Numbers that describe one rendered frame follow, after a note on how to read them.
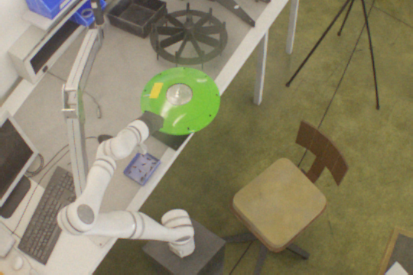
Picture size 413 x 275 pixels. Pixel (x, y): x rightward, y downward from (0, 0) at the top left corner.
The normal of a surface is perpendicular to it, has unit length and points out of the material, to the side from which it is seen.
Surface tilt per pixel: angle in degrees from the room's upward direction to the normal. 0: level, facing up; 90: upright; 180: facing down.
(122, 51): 0
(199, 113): 21
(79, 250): 0
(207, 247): 0
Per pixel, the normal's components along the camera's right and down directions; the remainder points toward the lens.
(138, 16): -0.04, -0.52
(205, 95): 0.25, -0.49
